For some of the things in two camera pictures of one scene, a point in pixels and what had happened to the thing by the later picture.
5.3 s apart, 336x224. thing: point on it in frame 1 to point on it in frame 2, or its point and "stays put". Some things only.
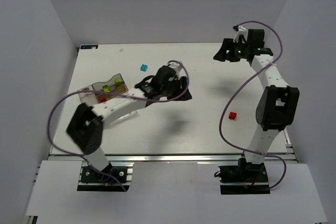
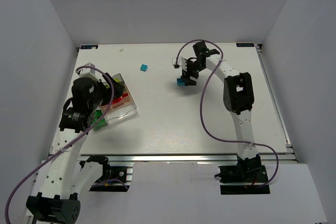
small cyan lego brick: (144, 67) stays put
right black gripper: (227, 51) to (189, 74)
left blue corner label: (89, 46) stays put
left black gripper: (179, 87) to (115, 91)
